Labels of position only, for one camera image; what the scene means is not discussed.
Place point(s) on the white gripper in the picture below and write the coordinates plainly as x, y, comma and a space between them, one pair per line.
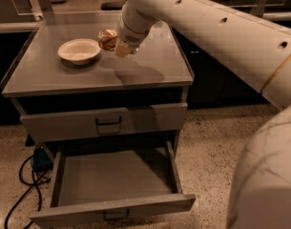
128, 32

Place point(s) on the crushed orange can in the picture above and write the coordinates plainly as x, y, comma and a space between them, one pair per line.
107, 39

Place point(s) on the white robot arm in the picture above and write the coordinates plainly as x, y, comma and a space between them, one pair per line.
260, 196

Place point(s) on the grey drawer cabinet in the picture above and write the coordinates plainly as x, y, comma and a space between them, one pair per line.
44, 83

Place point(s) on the grey upper drawer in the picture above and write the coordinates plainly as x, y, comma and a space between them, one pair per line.
81, 124

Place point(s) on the dark back counter cabinet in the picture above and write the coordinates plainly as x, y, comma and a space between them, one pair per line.
215, 80

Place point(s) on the grey open middle drawer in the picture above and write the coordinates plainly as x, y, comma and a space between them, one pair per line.
90, 180

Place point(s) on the white paper bowl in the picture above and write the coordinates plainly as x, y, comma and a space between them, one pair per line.
79, 51

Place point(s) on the blue power box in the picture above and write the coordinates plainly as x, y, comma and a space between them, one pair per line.
42, 159

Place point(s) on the black upper drawer handle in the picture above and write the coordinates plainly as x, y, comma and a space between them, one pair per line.
107, 123

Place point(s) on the black drawer handle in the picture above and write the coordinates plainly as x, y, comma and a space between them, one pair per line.
116, 215
107, 123

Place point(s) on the black middle drawer handle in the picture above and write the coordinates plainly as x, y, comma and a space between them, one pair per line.
116, 215

